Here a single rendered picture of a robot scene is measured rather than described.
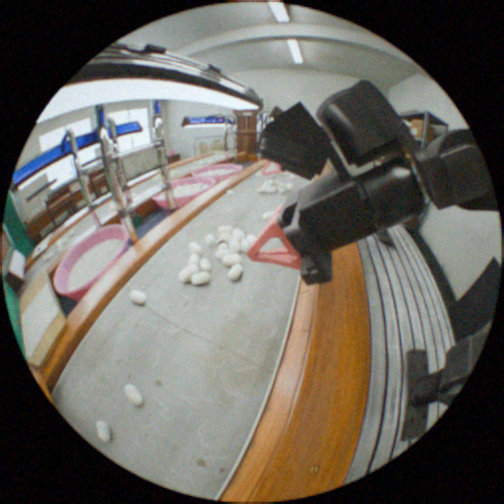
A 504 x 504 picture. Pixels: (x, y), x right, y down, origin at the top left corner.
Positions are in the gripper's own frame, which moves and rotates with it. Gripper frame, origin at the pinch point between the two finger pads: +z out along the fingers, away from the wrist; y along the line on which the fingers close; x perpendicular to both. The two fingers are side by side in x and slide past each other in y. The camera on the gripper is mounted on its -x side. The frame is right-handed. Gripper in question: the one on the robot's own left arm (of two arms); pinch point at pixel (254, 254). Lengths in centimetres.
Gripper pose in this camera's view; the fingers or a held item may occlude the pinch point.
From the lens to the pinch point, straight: 21.7
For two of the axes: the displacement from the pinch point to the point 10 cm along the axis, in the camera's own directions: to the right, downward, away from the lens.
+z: -7.2, 3.3, 6.1
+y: -3.4, 6.1, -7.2
